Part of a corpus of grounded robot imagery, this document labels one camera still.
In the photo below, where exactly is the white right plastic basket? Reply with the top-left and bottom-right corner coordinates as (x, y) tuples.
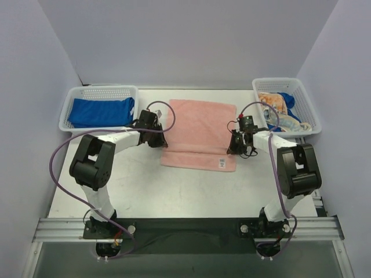
(252, 78), (322, 138)

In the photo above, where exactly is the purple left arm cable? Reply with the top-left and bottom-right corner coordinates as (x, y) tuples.
(48, 100), (176, 260)

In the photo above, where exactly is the aluminium frame rail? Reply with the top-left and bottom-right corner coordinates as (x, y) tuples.
(28, 136), (354, 278)

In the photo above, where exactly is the pink towel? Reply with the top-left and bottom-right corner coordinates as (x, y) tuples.
(161, 99), (237, 172)

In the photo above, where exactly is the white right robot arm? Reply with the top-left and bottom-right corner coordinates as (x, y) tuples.
(227, 115), (322, 224)

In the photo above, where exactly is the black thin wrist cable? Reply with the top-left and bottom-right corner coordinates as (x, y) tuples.
(226, 120), (259, 159)

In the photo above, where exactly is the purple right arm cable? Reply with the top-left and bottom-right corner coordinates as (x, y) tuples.
(239, 101), (298, 260)

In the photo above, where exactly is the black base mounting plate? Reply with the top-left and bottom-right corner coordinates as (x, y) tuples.
(82, 218), (291, 257)

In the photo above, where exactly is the white left plastic basket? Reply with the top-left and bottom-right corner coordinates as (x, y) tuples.
(59, 85), (139, 132)

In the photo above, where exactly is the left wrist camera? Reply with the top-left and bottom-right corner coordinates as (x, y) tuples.
(154, 110), (162, 118)

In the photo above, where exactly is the blue towel in right basket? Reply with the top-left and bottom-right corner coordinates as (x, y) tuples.
(264, 92), (301, 132)

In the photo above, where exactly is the folded blue towel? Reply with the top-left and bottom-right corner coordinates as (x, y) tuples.
(68, 97), (135, 128)

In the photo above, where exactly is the white plastic basket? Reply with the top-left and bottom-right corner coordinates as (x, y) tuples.
(59, 85), (139, 132)
(252, 78), (322, 138)

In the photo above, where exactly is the orange patterned towel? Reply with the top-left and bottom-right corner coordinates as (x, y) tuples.
(257, 92), (312, 132)

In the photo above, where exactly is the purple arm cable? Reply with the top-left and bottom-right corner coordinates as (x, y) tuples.
(239, 101), (298, 260)
(48, 100), (176, 260)

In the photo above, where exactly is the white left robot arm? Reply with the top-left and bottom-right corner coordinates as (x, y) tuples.
(69, 109), (168, 229)

